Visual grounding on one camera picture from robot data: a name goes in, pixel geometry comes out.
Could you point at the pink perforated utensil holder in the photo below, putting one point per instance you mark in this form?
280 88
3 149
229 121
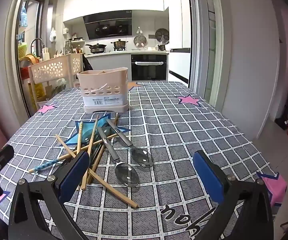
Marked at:
104 90

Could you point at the white plastic bag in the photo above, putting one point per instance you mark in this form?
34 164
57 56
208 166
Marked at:
53 35

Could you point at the grey sliding door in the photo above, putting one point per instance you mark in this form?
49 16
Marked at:
203 42

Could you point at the round steamer rack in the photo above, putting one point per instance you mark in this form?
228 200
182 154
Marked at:
140 41
162 34

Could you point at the grey checked star tablecloth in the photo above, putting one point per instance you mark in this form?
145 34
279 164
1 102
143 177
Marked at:
183 130

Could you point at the kitchen faucet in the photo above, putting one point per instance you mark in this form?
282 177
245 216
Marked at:
35 41

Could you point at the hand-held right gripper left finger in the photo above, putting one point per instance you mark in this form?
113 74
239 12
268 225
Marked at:
75 176

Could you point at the metal cooking pot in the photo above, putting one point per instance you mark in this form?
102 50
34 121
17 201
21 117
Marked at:
119 44

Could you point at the pink perforated storage cart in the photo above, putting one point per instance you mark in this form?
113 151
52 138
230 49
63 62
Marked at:
51 70

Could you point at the white refrigerator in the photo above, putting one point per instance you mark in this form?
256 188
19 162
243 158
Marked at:
178 30

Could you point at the white wall cabinet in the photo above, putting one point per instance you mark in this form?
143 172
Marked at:
114 2

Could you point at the black wok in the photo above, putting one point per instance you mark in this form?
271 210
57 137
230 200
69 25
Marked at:
96 47

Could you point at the white kitchen counter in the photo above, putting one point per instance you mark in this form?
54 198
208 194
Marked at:
109 62

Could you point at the green plastic basket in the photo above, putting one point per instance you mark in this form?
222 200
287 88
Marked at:
22 50

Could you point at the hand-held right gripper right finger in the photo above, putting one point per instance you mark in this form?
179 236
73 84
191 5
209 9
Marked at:
208 177

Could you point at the black built-in oven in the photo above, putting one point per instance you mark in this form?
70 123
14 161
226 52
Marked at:
147 70

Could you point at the black range hood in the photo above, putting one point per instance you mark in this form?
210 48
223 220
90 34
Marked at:
109 27

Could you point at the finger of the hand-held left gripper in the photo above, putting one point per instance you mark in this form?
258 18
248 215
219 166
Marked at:
2 155

